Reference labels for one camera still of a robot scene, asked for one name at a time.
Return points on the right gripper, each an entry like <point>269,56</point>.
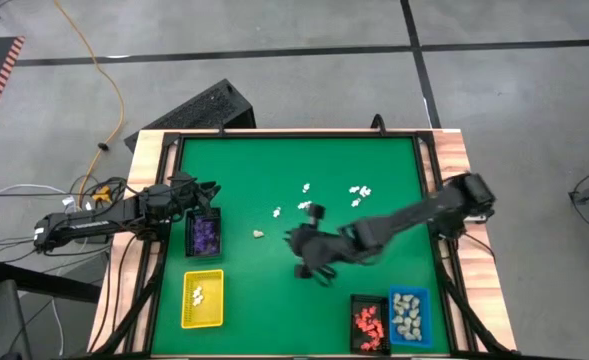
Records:
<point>324,247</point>

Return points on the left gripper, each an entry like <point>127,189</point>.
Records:
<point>186,195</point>

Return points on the white and orange block toy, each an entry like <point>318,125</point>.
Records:
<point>304,205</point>

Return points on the white skeleton figure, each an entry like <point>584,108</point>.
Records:
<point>355,202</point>
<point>198,302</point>
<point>305,187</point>
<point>364,191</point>
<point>197,290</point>
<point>196,297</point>
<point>276,212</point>

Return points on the yellow plastic mesh basket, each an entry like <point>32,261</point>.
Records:
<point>209,315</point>

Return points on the blue plastic mesh basket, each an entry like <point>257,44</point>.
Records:
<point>409,344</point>

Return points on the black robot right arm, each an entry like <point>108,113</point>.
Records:
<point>424,210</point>

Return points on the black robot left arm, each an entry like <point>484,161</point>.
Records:
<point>99,220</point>

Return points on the black plastic mesh basket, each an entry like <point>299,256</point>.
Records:
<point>353,310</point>
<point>187,250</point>

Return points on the white block toys right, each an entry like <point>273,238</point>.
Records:
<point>354,189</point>

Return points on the black computer tower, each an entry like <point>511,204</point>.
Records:
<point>199,110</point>

